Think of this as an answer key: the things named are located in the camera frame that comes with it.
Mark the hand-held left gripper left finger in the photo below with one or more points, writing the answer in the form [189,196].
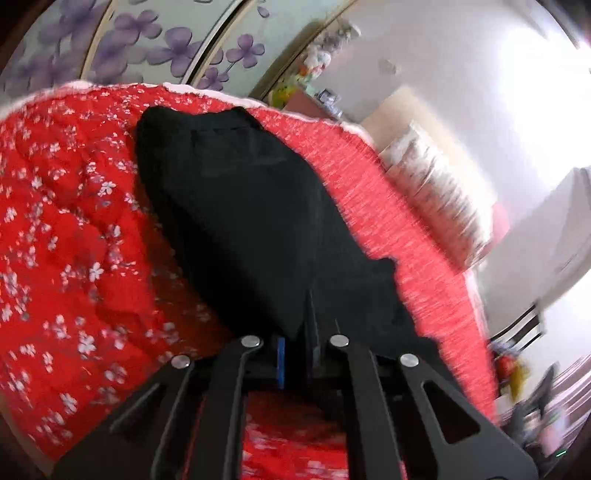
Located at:
[280,361]

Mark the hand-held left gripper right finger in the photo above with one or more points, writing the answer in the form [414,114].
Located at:
[313,355]

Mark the black pants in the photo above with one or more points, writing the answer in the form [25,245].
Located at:
[240,221]

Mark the white floral pillow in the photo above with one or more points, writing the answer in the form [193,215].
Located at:
[434,184]

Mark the cluttered stand with colourful things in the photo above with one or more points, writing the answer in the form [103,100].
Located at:
[521,378]

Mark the red floral blanket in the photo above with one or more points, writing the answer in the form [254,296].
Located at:
[69,258]

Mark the beige headboard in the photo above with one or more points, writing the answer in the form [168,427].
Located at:
[397,110]

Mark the pile of plush toys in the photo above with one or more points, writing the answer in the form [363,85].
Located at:
[304,64]

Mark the wardrobe with purple flower doors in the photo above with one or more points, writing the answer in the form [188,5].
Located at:
[138,41]

